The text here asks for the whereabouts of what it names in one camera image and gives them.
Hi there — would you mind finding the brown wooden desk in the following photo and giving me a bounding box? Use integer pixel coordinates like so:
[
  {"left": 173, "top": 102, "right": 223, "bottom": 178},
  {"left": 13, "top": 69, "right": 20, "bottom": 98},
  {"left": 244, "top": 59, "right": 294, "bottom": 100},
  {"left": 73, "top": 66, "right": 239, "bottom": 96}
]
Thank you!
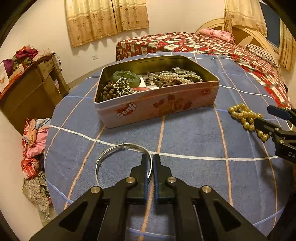
[{"left": 1, "top": 53, "right": 69, "bottom": 134}]

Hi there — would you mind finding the clutter pile on desk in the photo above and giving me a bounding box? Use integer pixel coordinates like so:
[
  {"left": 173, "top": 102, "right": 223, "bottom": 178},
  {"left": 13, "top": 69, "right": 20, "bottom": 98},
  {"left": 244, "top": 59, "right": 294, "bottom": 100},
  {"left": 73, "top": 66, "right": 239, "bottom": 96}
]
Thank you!
[{"left": 2, "top": 47, "right": 52, "bottom": 77}]

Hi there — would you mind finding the metallic small bead necklace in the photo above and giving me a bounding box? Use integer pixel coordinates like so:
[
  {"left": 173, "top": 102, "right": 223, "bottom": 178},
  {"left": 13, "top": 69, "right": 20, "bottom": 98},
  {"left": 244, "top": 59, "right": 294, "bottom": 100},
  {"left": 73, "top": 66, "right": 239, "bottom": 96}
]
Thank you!
[{"left": 112, "top": 77, "right": 137, "bottom": 96}]

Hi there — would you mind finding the cream wooden headboard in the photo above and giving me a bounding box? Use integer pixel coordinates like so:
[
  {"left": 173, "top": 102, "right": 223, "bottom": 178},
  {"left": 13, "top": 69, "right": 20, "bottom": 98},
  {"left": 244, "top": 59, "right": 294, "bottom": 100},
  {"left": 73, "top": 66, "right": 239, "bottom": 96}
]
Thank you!
[{"left": 195, "top": 18, "right": 278, "bottom": 60}]

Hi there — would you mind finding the pink pillow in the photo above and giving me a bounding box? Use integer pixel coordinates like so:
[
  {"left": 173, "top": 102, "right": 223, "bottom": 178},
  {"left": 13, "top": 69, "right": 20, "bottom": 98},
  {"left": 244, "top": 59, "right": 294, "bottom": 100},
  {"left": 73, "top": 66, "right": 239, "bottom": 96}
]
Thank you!
[{"left": 199, "top": 28, "right": 235, "bottom": 43}]

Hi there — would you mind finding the pink bangle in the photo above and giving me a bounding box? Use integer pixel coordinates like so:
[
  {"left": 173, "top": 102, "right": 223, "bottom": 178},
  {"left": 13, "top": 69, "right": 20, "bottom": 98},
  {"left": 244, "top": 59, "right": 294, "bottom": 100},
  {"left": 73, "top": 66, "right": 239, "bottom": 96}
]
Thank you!
[{"left": 133, "top": 87, "right": 150, "bottom": 91}]

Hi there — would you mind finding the green jade bangle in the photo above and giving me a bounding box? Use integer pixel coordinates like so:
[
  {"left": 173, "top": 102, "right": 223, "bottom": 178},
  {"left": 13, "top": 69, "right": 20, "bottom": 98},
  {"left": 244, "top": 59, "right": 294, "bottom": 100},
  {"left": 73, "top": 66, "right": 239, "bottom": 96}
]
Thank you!
[{"left": 112, "top": 70, "right": 141, "bottom": 88}]

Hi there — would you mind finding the white pearl necklace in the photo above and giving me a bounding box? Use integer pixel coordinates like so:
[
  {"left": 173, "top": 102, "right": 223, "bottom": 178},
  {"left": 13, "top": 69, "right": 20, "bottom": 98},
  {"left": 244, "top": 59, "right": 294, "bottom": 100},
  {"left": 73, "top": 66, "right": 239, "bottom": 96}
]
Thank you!
[{"left": 150, "top": 71, "right": 204, "bottom": 85}]

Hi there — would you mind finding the silver wristwatch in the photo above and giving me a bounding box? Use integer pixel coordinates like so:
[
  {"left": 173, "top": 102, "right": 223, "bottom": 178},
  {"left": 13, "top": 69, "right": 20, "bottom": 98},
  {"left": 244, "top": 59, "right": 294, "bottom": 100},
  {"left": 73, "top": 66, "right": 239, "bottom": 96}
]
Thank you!
[{"left": 171, "top": 67, "right": 196, "bottom": 75}]

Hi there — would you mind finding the beige side curtain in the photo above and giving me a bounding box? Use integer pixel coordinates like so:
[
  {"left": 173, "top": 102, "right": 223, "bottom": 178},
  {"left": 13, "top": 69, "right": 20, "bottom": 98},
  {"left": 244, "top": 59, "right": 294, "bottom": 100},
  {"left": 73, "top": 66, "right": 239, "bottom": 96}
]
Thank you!
[{"left": 224, "top": 0, "right": 267, "bottom": 37}]

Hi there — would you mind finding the thin silver hoop bangle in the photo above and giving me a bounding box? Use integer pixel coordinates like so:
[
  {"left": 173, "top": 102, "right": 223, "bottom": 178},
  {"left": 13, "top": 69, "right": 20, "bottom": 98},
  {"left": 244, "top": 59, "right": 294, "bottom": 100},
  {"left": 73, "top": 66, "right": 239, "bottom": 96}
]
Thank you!
[{"left": 95, "top": 143, "right": 153, "bottom": 187}]

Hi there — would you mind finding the bed with red patterned cover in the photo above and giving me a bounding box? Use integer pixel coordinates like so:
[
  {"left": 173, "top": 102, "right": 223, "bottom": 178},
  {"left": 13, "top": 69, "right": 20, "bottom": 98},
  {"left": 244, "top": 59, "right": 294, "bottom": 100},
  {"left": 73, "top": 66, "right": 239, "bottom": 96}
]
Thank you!
[{"left": 115, "top": 32, "right": 292, "bottom": 108}]

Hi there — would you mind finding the printed paper leaflet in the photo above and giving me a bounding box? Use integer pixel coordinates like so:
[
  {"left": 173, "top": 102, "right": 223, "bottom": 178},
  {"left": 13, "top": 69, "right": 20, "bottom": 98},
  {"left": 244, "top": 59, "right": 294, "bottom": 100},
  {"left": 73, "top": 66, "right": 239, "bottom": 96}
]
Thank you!
[{"left": 138, "top": 73, "right": 159, "bottom": 89}]

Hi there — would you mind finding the blue plaid tablecloth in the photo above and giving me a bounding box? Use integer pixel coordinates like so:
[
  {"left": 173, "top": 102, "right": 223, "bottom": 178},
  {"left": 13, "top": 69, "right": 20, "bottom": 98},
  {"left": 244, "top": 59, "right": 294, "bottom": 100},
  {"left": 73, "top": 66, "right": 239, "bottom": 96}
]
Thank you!
[{"left": 45, "top": 54, "right": 292, "bottom": 235}]

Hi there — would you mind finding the pink Genji tin box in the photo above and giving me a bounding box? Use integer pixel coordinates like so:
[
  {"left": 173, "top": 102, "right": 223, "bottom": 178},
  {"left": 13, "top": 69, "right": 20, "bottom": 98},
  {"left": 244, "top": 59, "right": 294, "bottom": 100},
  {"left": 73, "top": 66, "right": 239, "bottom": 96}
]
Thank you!
[{"left": 94, "top": 55, "right": 220, "bottom": 128}]

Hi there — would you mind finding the beige window curtain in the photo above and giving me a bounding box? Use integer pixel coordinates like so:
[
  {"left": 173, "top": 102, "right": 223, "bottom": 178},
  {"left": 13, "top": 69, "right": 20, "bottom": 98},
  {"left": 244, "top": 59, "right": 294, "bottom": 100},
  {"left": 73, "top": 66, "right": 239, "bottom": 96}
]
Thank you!
[{"left": 65, "top": 0, "right": 149, "bottom": 48}]

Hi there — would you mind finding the pile of clothes on floor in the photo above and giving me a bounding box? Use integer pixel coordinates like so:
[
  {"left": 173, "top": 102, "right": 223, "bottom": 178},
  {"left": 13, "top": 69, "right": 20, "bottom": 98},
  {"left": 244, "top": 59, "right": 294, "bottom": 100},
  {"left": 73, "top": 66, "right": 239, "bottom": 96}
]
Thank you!
[{"left": 21, "top": 118, "right": 52, "bottom": 213}]

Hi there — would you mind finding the brown wooden bead bracelet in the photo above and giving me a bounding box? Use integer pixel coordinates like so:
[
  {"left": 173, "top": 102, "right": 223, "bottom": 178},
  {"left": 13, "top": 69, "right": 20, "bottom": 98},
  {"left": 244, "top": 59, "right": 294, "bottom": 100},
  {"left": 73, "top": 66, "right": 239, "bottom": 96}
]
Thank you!
[{"left": 99, "top": 80, "right": 121, "bottom": 102}]

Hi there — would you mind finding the white product box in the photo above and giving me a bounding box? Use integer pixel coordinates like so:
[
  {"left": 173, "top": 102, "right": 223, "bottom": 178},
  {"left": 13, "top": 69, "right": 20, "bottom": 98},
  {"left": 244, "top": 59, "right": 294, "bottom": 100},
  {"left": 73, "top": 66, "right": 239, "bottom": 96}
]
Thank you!
[{"left": 0, "top": 63, "right": 10, "bottom": 93}]

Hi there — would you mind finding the gold pearl bead necklace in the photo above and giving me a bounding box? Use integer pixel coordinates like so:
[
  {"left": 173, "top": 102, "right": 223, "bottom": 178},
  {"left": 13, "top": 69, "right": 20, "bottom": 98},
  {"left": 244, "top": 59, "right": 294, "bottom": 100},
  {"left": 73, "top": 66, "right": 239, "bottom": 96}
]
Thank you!
[{"left": 228, "top": 102, "right": 271, "bottom": 142}]

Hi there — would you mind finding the striped pillow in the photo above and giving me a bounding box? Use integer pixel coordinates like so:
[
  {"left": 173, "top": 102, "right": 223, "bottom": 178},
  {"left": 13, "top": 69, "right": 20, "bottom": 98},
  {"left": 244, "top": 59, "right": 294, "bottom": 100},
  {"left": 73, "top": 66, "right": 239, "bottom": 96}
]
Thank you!
[{"left": 246, "top": 44, "right": 280, "bottom": 69}]

